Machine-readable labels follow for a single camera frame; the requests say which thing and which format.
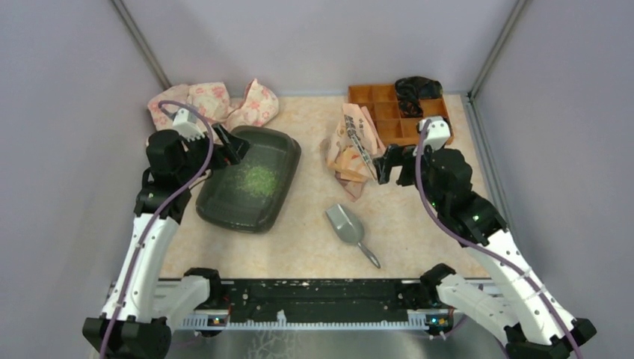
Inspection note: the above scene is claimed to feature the grey metal litter scoop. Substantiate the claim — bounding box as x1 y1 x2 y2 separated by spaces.
325 203 382 269

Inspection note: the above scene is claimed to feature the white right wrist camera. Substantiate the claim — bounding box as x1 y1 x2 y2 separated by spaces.
420 116 451 150

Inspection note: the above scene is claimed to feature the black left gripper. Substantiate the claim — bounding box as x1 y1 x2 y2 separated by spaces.
176 122 253 185

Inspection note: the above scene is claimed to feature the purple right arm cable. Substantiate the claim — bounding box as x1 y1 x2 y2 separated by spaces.
414 118 585 359

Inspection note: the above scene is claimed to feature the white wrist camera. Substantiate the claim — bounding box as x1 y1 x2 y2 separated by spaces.
172 108 206 142
420 116 451 150

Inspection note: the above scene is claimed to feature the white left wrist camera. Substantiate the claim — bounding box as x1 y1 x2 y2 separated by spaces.
172 108 206 142

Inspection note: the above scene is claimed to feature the orange black rolled tie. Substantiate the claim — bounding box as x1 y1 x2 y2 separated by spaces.
398 100 423 118

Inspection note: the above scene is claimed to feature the pink floral cloth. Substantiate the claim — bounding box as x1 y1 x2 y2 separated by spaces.
147 79 280 132

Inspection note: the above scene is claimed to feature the green litter granules pile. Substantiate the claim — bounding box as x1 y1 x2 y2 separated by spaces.
221 163 279 200

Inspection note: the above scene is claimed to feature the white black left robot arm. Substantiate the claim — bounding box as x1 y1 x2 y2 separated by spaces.
82 124 250 358

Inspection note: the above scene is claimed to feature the grey bag sealing clip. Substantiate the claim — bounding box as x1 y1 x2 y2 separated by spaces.
344 114 374 167

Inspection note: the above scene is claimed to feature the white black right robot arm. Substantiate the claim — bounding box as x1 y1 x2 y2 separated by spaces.
373 144 597 358

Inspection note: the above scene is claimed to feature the pink cat litter bag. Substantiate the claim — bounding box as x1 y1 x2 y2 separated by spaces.
321 103 386 202

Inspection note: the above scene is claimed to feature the orange wooden compartment organizer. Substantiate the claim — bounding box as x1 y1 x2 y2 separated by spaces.
348 84 450 146

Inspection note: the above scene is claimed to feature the aluminium front frame rail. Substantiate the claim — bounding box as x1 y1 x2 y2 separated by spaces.
101 278 551 331

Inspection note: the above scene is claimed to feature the dark grey litter box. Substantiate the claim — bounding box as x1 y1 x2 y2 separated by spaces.
195 126 301 233

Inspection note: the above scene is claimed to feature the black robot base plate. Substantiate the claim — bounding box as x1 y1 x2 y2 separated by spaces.
196 279 456 328

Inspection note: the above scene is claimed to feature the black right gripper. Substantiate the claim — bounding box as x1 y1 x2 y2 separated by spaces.
374 139 448 212

